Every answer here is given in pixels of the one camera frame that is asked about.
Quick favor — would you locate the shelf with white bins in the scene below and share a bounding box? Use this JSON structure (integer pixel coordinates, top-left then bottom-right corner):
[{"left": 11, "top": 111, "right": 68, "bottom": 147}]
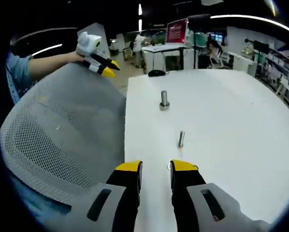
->
[{"left": 254, "top": 44, "right": 289, "bottom": 112}]

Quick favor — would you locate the red display board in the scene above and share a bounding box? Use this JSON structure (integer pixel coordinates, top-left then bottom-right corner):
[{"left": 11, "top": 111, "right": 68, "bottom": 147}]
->
[{"left": 166, "top": 18, "right": 189, "bottom": 44}]

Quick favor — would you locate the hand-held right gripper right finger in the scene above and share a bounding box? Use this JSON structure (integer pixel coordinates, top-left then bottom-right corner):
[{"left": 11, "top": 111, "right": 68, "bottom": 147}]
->
[{"left": 170, "top": 159, "right": 271, "bottom": 232}]

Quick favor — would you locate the black computer mouse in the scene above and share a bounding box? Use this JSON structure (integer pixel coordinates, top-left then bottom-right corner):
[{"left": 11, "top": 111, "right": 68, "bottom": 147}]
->
[{"left": 147, "top": 70, "right": 166, "bottom": 78}]

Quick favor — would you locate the grey mesh office chair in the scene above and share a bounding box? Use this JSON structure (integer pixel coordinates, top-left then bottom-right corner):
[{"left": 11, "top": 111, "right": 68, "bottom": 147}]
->
[{"left": 0, "top": 61, "right": 128, "bottom": 206}]

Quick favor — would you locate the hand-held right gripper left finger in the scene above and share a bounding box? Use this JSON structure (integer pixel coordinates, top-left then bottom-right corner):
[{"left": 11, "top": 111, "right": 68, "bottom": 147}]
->
[{"left": 69, "top": 159, "right": 144, "bottom": 232}]

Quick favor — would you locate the white office chair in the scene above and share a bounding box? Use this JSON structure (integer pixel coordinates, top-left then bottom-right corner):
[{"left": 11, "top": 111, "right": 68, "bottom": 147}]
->
[{"left": 217, "top": 52, "right": 232, "bottom": 70}]

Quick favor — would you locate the curved ceiling light strip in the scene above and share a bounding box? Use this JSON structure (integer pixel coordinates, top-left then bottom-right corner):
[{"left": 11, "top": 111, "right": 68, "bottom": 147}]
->
[{"left": 210, "top": 14, "right": 289, "bottom": 35}]

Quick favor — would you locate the small threaded metal stud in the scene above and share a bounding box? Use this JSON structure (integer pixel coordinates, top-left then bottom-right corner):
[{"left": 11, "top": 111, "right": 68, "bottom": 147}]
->
[{"left": 177, "top": 130, "right": 186, "bottom": 148}]

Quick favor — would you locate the large threaded metal stud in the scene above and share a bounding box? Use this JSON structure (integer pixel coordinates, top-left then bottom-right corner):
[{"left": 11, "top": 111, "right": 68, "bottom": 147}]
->
[{"left": 159, "top": 90, "right": 171, "bottom": 111}]

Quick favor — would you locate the white desk under display board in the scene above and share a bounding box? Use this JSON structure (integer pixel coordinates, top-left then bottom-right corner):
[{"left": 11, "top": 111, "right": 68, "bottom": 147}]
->
[{"left": 141, "top": 44, "right": 196, "bottom": 72}]

